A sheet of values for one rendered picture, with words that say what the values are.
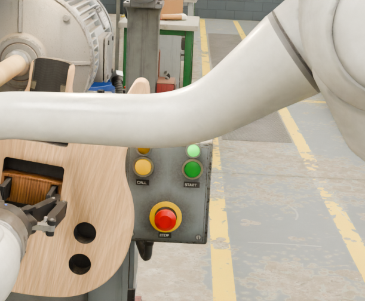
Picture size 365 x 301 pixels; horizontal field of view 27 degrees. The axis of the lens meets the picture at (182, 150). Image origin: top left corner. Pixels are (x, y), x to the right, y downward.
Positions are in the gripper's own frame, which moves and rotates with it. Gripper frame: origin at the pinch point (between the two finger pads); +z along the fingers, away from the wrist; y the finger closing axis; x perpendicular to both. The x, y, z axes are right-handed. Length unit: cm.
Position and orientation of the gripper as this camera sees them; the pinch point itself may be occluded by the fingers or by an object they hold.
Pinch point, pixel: (29, 192)
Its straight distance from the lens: 125.7
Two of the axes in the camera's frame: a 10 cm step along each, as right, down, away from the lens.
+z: 0.2, -2.5, 9.7
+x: 1.8, -9.5, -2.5
